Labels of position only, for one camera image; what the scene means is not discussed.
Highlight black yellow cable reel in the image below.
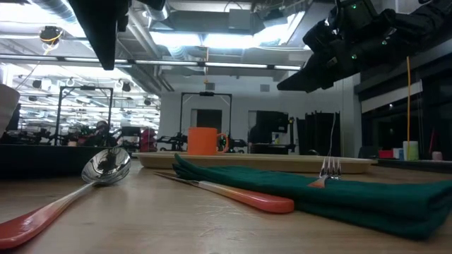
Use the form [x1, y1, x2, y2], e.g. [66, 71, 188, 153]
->
[38, 25, 64, 46]

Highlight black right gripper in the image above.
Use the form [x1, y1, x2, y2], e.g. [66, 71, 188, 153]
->
[277, 0, 398, 93]

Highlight black folding screen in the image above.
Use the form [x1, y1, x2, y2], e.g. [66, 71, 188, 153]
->
[295, 111, 342, 157]

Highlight ceiling light strip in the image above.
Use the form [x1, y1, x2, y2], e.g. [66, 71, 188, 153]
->
[0, 54, 304, 71]

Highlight spoon with orange handle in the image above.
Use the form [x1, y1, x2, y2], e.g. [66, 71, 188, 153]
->
[0, 147, 132, 250]

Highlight dark green cloth napkin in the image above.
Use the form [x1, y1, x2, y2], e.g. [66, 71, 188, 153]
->
[172, 152, 452, 241]

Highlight beige plastic tray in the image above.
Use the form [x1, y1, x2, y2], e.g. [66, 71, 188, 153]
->
[131, 151, 379, 175]

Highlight white green cup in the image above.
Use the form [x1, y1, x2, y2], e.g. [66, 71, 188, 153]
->
[403, 140, 420, 162]

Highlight orange plastic mug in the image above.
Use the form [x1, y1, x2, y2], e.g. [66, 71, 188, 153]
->
[186, 126, 230, 157]

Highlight yellow extension cable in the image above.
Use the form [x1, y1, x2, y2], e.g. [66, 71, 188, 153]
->
[405, 55, 412, 160]

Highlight fork with orange handle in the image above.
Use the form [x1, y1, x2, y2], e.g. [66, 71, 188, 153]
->
[307, 156, 343, 189]

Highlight black gantry frame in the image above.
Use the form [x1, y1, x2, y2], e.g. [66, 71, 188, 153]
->
[54, 85, 114, 146]
[179, 91, 233, 142]

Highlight black monitor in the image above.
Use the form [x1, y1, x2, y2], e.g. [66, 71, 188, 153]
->
[255, 110, 290, 135]

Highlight person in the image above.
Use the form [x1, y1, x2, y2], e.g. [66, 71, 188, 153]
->
[92, 119, 117, 147]
[248, 123, 271, 155]

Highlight knife with orange handle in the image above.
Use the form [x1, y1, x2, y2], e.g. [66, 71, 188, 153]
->
[153, 171, 295, 214]

